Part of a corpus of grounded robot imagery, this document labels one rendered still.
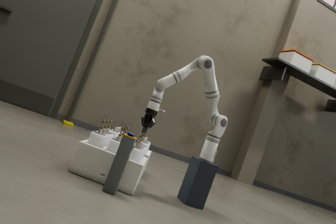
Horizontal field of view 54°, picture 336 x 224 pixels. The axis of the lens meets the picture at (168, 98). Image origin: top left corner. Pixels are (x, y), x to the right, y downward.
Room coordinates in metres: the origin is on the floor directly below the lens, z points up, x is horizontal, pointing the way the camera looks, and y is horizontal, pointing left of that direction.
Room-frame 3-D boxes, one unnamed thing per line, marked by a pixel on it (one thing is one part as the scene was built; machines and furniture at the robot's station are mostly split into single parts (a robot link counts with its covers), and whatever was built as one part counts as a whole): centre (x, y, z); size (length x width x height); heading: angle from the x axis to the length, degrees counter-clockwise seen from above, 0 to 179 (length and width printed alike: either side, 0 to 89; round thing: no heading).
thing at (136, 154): (1.95, 0.07, 0.16); 0.10 x 0.10 x 0.18
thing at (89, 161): (2.08, 0.18, 0.09); 0.39 x 0.39 x 0.18; 88
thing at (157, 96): (2.08, 0.07, 0.62); 0.09 x 0.07 x 0.15; 7
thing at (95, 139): (1.96, 0.31, 0.16); 0.10 x 0.10 x 0.18
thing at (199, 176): (2.24, -0.38, 0.15); 0.14 x 0.14 x 0.30; 21
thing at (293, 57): (4.91, -1.61, 1.99); 0.41 x 0.34 x 0.23; 111
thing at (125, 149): (1.78, 0.12, 0.16); 0.07 x 0.07 x 0.31; 88
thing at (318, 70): (5.10, -2.11, 1.99); 0.42 x 0.35 x 0.23; 111
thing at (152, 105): (2.09, 0.05, 0.53); 0.11 x 0.09 x 0.06; 130
